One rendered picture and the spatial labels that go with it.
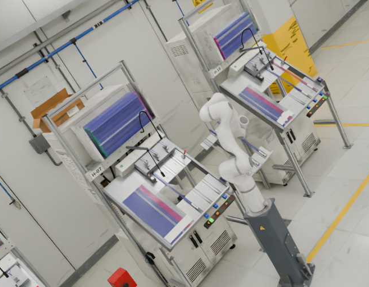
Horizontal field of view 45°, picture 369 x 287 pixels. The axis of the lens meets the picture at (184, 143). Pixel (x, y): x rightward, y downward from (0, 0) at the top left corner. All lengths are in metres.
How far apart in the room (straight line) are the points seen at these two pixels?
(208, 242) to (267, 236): 0.80
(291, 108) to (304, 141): 0.65
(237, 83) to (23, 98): 2.12
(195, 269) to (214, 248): 0.25
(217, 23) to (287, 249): 2.19
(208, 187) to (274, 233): 0.66
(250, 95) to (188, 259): 1.53
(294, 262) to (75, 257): 2.59
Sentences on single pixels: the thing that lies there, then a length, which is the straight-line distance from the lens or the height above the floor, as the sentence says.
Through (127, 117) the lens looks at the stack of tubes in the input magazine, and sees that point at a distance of 3.46.
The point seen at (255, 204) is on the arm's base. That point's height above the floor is 0.78.
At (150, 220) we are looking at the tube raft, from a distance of 3.32.
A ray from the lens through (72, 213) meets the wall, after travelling 4.98.
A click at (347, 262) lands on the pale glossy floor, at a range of 3.54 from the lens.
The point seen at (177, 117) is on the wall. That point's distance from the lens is 5.57.
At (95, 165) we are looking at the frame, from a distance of 3.39.
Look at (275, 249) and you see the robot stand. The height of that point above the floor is 0.38.
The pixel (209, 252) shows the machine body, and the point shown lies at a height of 0.20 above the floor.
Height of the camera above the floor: 2.45
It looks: 22 degrees down
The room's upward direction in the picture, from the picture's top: 30 degrees counter-clockwise
